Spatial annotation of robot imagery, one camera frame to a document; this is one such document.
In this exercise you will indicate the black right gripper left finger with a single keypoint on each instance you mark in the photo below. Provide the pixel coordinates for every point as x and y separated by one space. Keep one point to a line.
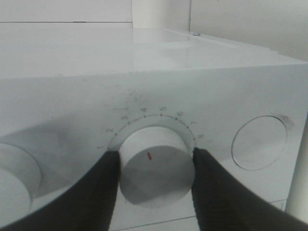
87 206

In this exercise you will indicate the white microwave oven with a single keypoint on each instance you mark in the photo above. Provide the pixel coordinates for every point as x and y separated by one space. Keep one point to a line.
71 92

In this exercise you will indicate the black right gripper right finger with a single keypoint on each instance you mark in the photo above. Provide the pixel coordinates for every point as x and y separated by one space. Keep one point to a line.
222 203

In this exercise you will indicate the round white door button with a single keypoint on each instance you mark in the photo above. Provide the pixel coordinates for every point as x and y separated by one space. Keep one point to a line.
259 142

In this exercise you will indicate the white microwave knob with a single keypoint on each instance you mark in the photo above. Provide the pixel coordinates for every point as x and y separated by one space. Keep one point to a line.
20 178
156 167

